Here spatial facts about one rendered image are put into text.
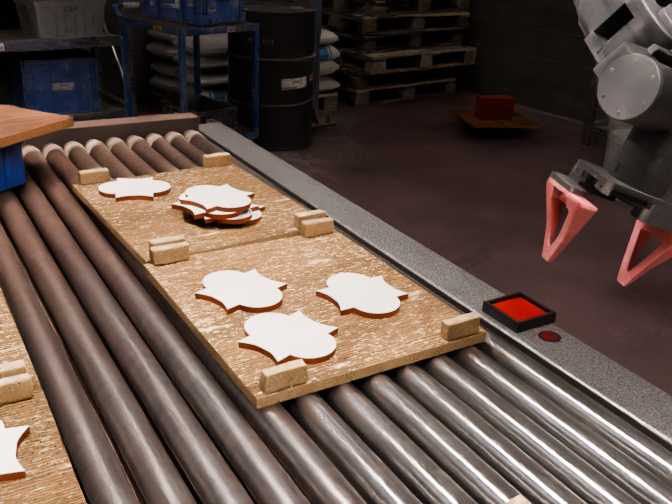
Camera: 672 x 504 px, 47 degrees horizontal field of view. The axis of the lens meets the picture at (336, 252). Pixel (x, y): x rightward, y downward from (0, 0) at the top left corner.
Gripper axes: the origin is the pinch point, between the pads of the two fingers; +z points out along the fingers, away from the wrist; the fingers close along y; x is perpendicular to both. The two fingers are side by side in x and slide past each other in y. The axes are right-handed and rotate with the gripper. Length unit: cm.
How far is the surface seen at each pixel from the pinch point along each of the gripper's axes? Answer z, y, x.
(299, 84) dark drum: 71, 72, 424
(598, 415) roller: 18.3, 14.7, 2.8
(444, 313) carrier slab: 21.3, 3.9, 26.5
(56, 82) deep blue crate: 131, -70, 464
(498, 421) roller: 23.1, 3.7, 4.5
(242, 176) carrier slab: 32, -16, 90
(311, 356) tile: 27.0, -16.7, 16.1
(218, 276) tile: 31, -25, 40
